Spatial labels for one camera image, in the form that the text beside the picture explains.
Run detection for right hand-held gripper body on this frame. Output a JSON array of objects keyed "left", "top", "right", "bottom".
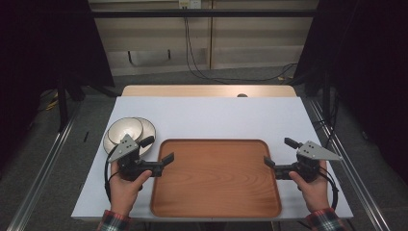
[{"left": 273, "top": 140, "right": 344, "bottom": 184}]

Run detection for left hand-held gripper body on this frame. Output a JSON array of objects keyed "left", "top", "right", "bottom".
[{"left": 108, "top": 134, "right": 166, "bottom": 183}]

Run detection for small cream ceramic bowl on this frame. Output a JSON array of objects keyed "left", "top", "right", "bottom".
[{"left": 107, "top": 116, "right": 144, "bottom": 145}]

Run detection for person's right hand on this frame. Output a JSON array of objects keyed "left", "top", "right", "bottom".
[{"left": 288, "top": 161, "right": 332, "bottom": 214}]

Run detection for person's left hand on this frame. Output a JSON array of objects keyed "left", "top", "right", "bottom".
[{"left": 109, "top": 161, "right": 153, "bottom": 217}]

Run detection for brown wooden tray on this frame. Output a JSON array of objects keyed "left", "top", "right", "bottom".
[{"left": 149, "top": 138, "right": 283, "bottom": 219}]

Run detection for white table mat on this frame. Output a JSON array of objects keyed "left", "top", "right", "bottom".
[{"left": 70, "top": 95, "right": 354, "bottom": 222}]

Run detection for light wooden table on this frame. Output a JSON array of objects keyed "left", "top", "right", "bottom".
[{"left": 120, "top": 84, "right": 298, "bottom": 98}]

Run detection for black metal stand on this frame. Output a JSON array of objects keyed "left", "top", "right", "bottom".
[{"left": 55, "top": 71, "right": 70, "bottom": 133}]

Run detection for black curtain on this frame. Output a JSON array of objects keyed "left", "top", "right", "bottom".
[
  {"left": 0, "top": 0, "right": 115, "bottom": 167},
  {"left": 292, "top": 0, "right": 408, "bottom": 186}
]

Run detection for black horizontal bar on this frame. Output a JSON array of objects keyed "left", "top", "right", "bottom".
[{"left": 90, "top": 9, "right": 319, "bottom": 19}]

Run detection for black floor cables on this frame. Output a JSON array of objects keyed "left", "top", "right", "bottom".
[{"left": 311, "top": 95, "right": 342, "bottom": 149}]

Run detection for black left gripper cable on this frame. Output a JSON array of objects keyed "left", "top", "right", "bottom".
[{"left": 103, "top": 147, "right": 121, "bottom": 203}]

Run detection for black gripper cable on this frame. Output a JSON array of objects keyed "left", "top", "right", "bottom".
[
  {"left": 103, "top": 147, "right": 121, "bottom": 203},
  {"left": 318, "top": 166, "right": 341, "bottom": 212}
]

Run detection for metal floor rail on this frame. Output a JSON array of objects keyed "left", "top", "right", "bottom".
[
  {"left": 6, "top": 101, "right": 83, "bottom": 231},
  {"left": 307, "top": 98, "right": 392, "bottom": 231}
]

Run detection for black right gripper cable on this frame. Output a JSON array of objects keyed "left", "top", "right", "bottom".
[{"left": 318, "top": 166, "right": 341, "bottom": 212}]

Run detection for yellow floor cable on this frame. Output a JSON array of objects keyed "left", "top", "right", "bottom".
[{"left": 45, "top": 90, "right": 62, "bottom": 112}]

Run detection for black wall cable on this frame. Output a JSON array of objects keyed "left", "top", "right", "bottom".
[{"left": 183, "top": 16, "right": 298, "bottom": 83}]

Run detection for white wall outlet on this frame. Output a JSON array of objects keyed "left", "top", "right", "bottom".
[{"left": 178, "top": 0, "right": 203, "bottom": 10}]

